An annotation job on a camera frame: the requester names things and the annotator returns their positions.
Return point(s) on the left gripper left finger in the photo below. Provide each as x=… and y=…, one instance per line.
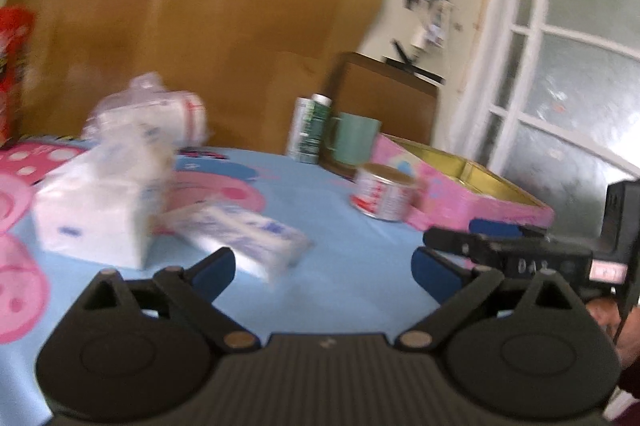
x=191, y=293

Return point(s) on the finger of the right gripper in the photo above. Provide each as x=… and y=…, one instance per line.
x=499, y=229

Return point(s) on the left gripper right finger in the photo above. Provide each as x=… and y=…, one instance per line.
x=459, y=291

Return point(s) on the white wipes pack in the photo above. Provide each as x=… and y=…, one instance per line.
x=263, y=247

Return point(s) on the maroon sleeve forearm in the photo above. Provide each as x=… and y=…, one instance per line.
x=623, y=407

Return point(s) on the person's right hand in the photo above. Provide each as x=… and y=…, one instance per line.
x=626, y=336

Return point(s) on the pink macaron biscuit tin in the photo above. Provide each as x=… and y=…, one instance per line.
x=451, y=190

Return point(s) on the light blue cartoon tablecloth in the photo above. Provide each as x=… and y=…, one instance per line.
x=355, y=278

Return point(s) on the pink round food can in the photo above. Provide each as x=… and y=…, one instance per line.
x=383, y=192

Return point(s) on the white tissue pack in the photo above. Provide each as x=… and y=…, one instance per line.
x=103, y=205

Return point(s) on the window with frosted glass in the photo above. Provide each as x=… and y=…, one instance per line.
x=551, y=102

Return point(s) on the brown chair backrest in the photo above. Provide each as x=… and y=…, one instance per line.
x=405, y=105

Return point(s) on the teal plastic mug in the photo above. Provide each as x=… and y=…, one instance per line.
x=350, y=137

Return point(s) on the white plastic bag bundle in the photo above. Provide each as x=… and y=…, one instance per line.
x=179, y=114

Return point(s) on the green white drink carton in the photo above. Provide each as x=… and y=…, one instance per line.
x=307, y=128

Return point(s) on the large wooden board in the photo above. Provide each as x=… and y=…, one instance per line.
x=248, y=60

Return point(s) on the red snack box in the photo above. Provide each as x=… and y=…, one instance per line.
x=17, y=24

